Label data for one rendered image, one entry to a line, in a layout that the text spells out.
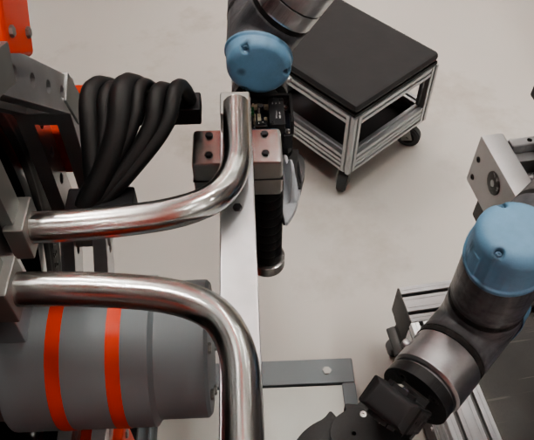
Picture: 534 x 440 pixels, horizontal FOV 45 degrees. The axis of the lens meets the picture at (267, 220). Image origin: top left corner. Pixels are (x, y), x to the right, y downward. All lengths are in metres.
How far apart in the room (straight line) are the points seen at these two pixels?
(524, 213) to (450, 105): 1.67
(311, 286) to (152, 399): 1.14
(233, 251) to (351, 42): 1.40
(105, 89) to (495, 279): 0.37
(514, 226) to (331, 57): 1.28
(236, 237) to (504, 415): 0.93
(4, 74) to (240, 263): 0.23
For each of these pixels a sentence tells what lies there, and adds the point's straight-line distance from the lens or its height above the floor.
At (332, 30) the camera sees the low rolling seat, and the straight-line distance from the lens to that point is 1.91.
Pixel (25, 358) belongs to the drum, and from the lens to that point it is 0.58.
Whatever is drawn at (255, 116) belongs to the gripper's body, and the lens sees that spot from 0.76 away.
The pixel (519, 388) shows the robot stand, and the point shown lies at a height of 0.21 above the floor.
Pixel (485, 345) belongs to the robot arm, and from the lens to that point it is 0.67.
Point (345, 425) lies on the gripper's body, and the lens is 0.60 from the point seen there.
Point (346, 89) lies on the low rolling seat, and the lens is 1.70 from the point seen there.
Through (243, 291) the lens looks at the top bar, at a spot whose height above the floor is 0.98.
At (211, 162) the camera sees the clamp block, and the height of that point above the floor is 0.95.
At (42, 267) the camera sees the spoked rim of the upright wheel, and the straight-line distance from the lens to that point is 0.88.
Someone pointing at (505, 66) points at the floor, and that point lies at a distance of 2.49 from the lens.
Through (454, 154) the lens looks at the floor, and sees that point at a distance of 2.08.
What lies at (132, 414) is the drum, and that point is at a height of 0.86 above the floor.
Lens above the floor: 1.39
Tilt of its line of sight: 50 degrees down
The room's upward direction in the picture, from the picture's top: straight up
